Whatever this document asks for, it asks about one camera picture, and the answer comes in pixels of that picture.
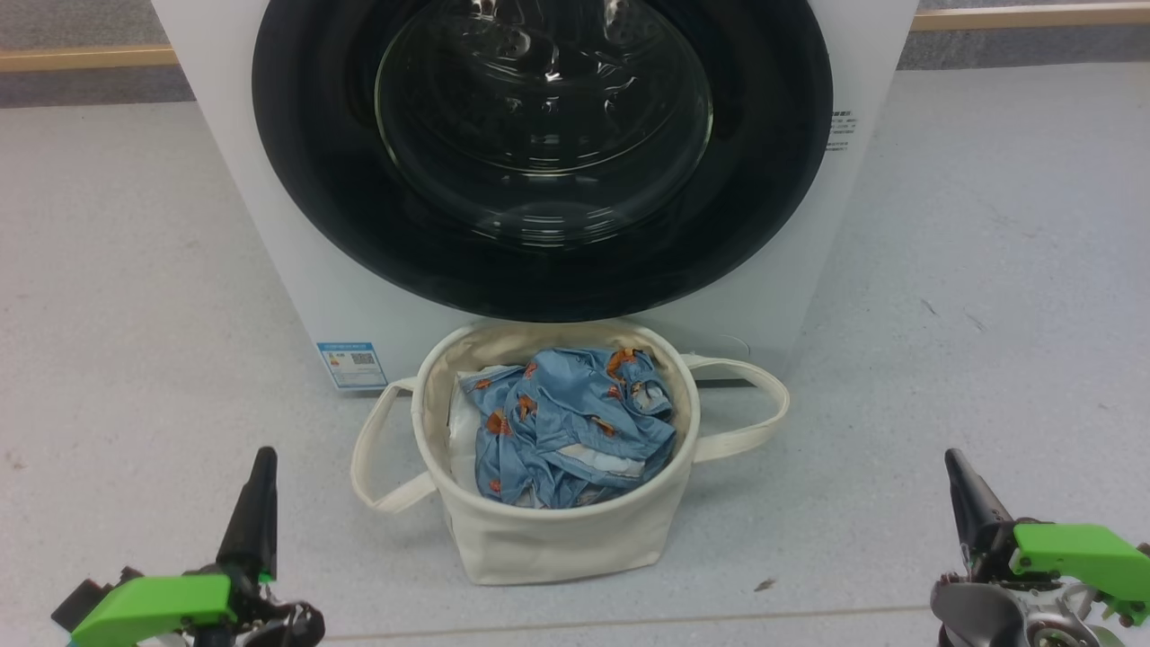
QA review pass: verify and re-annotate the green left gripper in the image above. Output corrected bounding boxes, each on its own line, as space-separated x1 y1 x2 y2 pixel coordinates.
70 447 326 647

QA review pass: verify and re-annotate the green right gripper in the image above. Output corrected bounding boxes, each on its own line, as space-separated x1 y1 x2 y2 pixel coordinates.
945 449 1150 625

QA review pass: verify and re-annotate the blue bear-print garment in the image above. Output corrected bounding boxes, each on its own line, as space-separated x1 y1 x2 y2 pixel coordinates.
460 348 677 510

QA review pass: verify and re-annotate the washing machine door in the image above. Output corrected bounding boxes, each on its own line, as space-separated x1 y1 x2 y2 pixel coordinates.
252 0 834 323

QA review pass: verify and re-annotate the white front-load washing machine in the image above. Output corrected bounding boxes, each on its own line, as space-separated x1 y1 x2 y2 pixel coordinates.
151 0 919 392

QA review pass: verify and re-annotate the blue energy label sticker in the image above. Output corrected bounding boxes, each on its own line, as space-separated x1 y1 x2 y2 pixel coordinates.
316 341 389 391

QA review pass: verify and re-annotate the white pillow-like cloth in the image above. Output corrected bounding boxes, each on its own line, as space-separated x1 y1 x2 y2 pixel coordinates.
447 366 504 492

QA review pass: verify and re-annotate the cream canvas laundry basket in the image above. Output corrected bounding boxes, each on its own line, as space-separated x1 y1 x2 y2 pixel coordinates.
350 319 792 587

